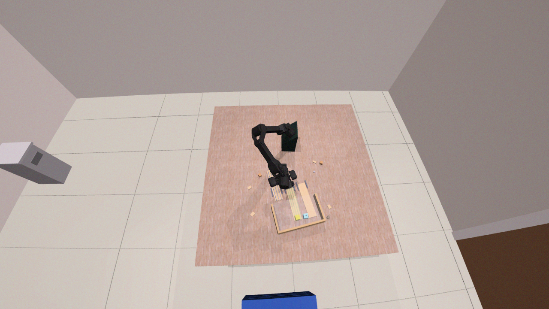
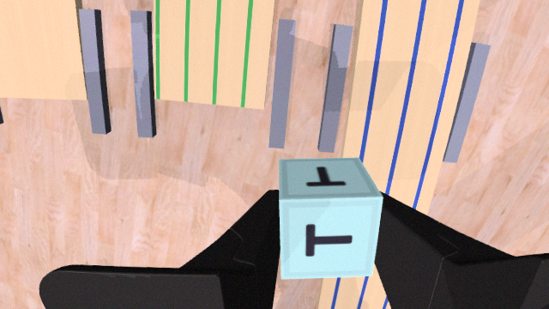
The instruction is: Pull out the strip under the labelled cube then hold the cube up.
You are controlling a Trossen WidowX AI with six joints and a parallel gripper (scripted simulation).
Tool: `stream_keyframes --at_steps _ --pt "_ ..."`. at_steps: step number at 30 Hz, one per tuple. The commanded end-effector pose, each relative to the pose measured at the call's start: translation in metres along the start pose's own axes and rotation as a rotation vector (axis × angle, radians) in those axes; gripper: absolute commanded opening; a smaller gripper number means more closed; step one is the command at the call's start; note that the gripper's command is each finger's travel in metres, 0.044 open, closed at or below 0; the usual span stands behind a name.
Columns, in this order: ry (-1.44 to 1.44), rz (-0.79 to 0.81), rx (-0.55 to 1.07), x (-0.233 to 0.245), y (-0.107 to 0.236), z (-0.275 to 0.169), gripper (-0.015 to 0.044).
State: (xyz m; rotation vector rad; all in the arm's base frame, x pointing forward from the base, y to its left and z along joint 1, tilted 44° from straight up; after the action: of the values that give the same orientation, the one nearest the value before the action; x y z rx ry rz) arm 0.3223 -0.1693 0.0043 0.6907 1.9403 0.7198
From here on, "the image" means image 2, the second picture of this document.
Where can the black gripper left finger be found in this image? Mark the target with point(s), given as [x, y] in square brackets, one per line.
[237, 271]

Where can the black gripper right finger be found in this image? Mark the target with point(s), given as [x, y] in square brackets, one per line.
[424, 264]

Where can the light blue cube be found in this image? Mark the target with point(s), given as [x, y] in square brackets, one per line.
[330, 211]

